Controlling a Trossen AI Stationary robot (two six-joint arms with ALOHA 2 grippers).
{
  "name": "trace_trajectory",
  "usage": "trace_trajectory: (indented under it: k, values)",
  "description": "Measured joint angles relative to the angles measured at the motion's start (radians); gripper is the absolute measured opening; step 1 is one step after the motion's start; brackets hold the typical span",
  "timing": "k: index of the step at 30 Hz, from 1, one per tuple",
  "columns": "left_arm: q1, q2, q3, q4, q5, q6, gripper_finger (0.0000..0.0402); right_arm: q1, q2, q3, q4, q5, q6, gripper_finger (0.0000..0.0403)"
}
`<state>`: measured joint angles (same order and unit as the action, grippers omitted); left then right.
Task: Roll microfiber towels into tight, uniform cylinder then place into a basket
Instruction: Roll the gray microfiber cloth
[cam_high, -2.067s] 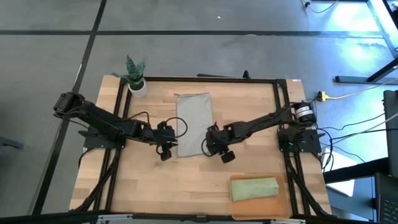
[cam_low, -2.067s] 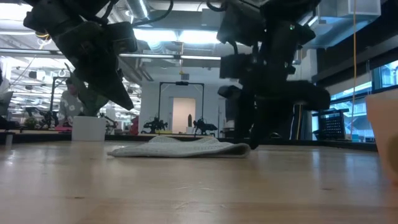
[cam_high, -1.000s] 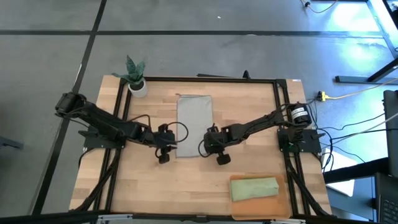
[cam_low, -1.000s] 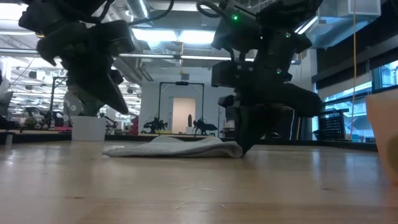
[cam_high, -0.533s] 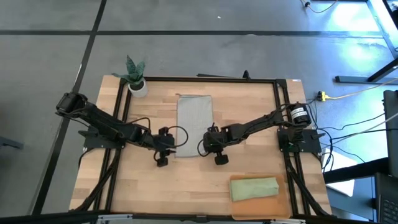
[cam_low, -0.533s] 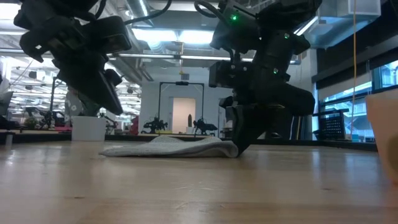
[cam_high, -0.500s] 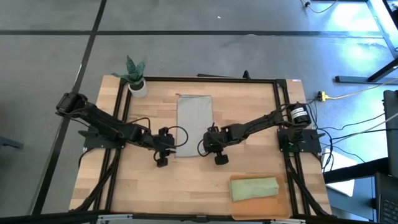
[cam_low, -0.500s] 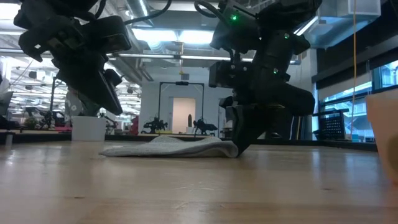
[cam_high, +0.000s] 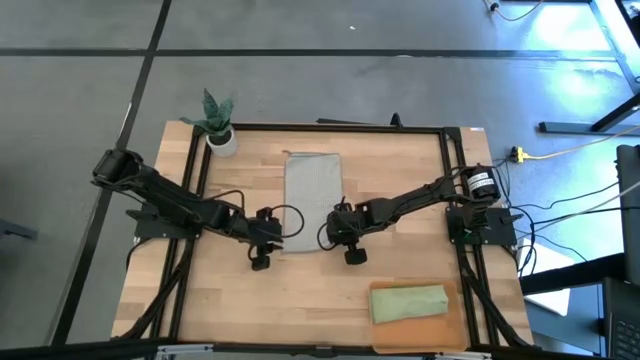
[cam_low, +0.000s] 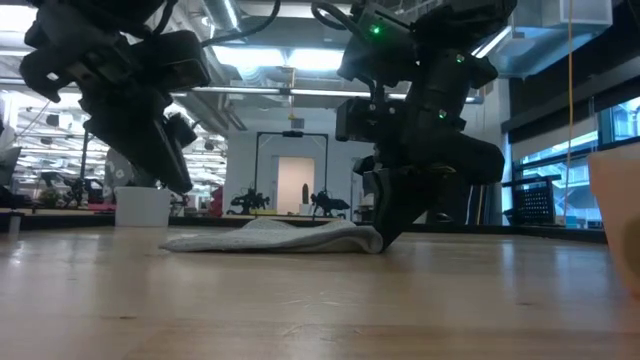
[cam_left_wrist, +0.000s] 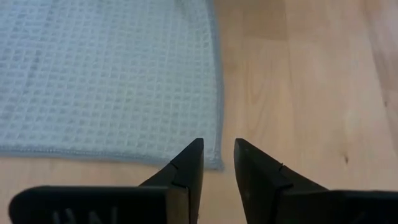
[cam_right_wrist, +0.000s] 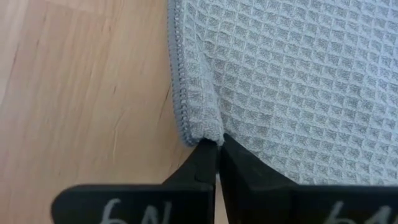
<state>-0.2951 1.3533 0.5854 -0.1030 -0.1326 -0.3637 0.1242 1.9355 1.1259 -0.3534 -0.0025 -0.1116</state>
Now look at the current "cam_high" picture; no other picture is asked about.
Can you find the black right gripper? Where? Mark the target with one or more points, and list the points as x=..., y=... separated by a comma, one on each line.
x=345, y=227

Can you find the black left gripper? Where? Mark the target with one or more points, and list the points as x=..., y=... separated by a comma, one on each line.
x=262, y=232

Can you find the grey microfiber towel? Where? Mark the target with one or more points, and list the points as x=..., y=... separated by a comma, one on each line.
x=312, y=200

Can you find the green microfiber towel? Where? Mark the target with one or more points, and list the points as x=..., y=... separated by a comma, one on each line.
x=407, y=302

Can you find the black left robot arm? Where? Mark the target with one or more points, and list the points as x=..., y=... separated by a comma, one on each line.
x=170, y=195

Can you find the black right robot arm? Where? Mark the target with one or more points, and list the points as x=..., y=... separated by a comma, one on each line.
x=415, y=200

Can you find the orange translucent plastic basket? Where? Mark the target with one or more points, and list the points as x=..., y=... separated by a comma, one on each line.
x=425, y=337

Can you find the green plant in white pot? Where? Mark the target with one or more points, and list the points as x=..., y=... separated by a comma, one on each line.
x=215, y=107

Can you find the white sheet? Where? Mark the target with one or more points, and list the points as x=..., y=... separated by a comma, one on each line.
x=550, y=257

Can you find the black crossbar with silver brackets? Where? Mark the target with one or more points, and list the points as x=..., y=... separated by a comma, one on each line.
x=75, y=350

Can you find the black desk edge bar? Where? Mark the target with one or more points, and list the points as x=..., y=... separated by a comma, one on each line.
x=575, y=275

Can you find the dark furniture foot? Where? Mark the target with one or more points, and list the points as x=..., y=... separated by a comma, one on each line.
x=15, y=231

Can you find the dark grey computer box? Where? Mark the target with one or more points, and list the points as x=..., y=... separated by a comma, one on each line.
x=630, y=210

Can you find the black keyboard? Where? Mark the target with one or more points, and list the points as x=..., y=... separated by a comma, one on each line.
x=625, y=330

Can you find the black aluminium table frame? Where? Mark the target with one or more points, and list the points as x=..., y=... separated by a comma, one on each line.
x=350, y=128

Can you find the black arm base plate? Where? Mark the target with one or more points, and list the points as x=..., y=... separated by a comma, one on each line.
x=500, y=232
x=150, y=230

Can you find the black desk leg frame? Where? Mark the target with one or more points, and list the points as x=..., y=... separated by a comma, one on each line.
x=565, y=127

